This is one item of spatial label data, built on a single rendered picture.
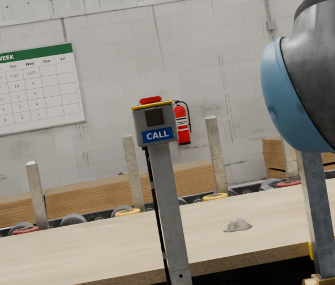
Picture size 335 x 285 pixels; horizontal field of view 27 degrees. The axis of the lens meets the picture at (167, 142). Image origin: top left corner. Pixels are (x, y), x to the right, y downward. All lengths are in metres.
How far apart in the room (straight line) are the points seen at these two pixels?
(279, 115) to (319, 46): 0.07
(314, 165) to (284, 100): 0.62
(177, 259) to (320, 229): 0.25
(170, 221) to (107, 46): 7.18
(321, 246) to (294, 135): 0.64
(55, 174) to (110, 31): 1.78
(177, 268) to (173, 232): 0.06
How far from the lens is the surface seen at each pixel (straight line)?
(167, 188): 1.22
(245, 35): 8.67
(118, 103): 8.33
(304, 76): 0.64
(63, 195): 7.03
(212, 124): 2.32
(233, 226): 1.66
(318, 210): 1.27
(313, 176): 1.26
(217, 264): 1.42
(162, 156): 1.22
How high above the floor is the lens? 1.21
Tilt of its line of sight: 3 degrees down
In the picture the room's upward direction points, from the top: 10 degrees counter-clockwise
